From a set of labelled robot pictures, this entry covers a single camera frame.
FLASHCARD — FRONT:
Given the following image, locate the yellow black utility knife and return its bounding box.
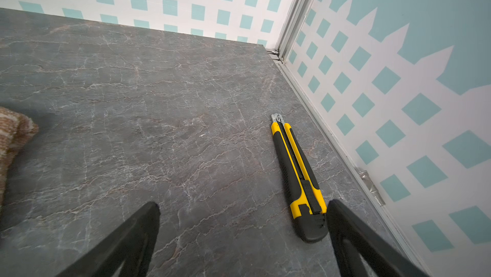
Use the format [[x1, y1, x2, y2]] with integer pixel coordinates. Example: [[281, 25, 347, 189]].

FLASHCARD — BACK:
[[271, 113, 329, 243]]

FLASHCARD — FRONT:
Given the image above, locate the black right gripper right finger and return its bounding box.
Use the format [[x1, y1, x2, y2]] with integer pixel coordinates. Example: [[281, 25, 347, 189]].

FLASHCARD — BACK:
[[326, 199, 427, 276]]

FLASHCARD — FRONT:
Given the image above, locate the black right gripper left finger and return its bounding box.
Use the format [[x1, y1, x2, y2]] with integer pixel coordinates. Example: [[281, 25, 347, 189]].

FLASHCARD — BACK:
[[58, 202, 161, 276]]

